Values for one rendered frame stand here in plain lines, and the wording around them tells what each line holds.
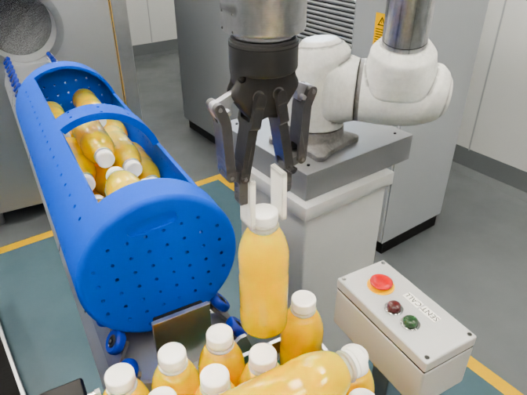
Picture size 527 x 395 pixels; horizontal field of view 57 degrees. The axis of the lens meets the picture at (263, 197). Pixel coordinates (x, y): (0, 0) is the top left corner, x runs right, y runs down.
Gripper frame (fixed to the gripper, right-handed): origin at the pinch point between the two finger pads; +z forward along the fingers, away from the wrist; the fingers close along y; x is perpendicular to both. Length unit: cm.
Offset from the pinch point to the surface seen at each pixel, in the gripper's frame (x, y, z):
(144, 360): -15.8, 15.7, 38.1
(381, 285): 4.5, -18.9, 19.7
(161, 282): -18.7, 9.8, 24.5
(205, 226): -18.7, 0.9, 15.6
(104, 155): -52, 10, 14
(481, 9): -107, -174, 10
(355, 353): 15.7, -4.3, 15.7
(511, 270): -59, -181, 131
